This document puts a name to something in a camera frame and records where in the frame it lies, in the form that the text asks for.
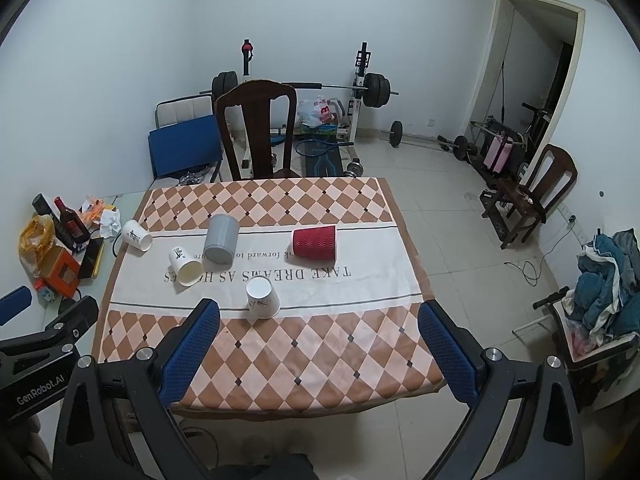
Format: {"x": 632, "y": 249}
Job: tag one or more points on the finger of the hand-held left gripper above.
{"x": 14, "y": 305}
{"x": 75, "y": 316}

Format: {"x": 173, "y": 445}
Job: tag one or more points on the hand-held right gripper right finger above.
{"x": 447, "y": 355}

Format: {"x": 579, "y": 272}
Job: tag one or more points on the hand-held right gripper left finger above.
{"x": 192, "y": 355}

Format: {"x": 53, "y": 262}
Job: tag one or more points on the white paper cup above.
{"x": 136, "y": 238}
{"x": 186, "y": 267}
{"x": 262, "y": 297}

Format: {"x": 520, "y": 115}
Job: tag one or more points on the grey plastic cup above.
{"x": 220, "y": 245}

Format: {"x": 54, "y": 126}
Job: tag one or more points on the red ribbed paper cup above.
{"x": 314, "y": 242}

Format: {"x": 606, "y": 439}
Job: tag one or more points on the orange cardboard box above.
{"x": 60, "y": 272}

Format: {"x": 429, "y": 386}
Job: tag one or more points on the black flat box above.
{"x": 91, "y": 260}

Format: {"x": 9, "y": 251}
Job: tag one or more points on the yellow plastic bag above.
{"x": 35, "y": 242}

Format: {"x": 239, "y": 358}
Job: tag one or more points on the red wine bottle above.
{"x": 70, "y": 222}

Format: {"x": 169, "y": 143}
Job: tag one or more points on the crumpled white tissue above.
{"x": 110, "y": 222}

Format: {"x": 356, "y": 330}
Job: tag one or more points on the orange snack packet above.
{"x": 95, "y": 209}

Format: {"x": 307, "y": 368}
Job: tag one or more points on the checkered brown tablecloth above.
{"x": 310, "y": 350}

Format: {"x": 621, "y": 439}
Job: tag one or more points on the black laundry cart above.
{"x": 595, "y": 365}

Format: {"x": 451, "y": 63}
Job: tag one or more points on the pile of teal clothes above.
{"x": 607, "y": 285}

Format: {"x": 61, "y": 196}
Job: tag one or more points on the dark wooden chair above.
{"x": 547, "y": 180}
{"x": 256, "y": 125}

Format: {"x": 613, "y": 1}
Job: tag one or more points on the blue padded chair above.
{"x": 182, "y": 145}

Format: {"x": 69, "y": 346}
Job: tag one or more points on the black floor barbell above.
{"x": 460, "y": 147}

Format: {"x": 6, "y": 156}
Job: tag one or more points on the pink exercise machine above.
{"x": 497, "y": 152}

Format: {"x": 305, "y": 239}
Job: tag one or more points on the small chrome dumbbell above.
{"x": 354, "y": 167}

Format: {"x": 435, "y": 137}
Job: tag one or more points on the white padded chair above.
{"x": 182, "y": 107}

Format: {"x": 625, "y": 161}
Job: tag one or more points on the blue badminton racket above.
{"x": 315, "y": 147}

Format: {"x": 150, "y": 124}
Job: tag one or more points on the white weight bench rack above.
{"x": 356, "y": 100}

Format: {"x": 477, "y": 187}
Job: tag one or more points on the white plastic bag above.
{"x": 317, "y": 111}

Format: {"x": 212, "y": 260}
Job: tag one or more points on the black barbell on rack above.
{"x": 375, "y": 90}

